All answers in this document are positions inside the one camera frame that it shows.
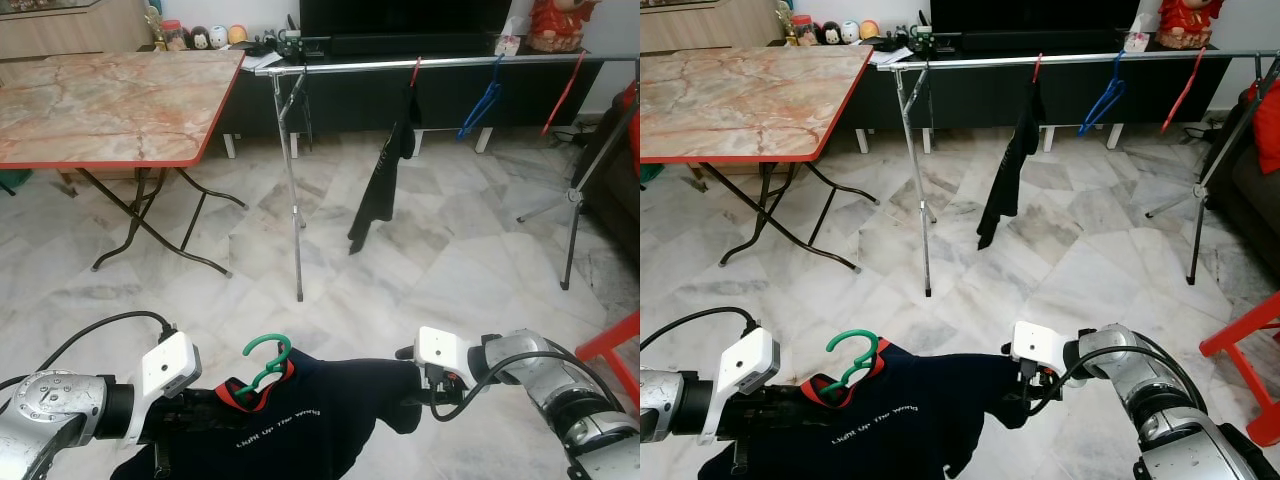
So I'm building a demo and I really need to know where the navy shirt red collar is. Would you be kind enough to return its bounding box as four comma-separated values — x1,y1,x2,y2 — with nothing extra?
697,339,1032,480
110,344,427,480

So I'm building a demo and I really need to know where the green plastic hanger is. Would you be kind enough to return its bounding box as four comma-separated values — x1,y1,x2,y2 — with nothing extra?
242,332,295,398
824,329,882,398

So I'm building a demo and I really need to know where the blue plastic hanger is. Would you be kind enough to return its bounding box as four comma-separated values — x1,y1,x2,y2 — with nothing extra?
456,54,507,143
1076,49,1129,139

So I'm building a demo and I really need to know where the red plastic stool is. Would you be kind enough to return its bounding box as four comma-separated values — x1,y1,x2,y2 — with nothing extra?
574,309,641,408
1197,289,1280,449

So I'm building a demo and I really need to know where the dark grey sofa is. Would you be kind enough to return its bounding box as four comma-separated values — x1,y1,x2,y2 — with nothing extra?
579,84,641,263
1204,79,1280,263

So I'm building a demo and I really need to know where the black TV console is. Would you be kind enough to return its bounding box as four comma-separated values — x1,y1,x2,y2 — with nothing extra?
850,44,1237,154
213,48,607,159

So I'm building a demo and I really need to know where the silver metal clothes rack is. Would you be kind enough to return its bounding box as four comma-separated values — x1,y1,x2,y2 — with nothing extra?
253,54,641,303
880,49,1280,299

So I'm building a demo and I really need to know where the marble folding table red edge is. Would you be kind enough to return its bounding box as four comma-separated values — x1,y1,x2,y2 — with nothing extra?
640,45,882,272
0,50,248,278

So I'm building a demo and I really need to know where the black desk gadget cluster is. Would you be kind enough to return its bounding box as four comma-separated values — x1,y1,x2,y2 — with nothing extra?
880,24,962,57
246,28,332,60

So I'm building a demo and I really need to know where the black television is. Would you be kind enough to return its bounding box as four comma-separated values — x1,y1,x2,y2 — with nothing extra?
930,0,1142,32
300,0,514,37

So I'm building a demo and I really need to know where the red seated figurine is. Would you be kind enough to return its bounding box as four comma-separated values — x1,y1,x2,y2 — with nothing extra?
1157,0,1227,51
528,0,599,54

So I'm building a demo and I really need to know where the wooden cabinet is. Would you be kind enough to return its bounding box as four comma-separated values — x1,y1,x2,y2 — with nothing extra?
0,0,154,59
640,0,784,56

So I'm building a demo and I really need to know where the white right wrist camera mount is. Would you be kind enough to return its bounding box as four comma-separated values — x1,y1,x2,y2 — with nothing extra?
414,326,472,387
1009,319,1067,382

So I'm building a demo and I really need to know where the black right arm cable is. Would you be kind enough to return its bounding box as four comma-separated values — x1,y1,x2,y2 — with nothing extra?
1024,342,1193,417
429,348,603,422

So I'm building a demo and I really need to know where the black wire hanger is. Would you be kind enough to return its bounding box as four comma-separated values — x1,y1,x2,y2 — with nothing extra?
294,68,317,153
923,64,943,148

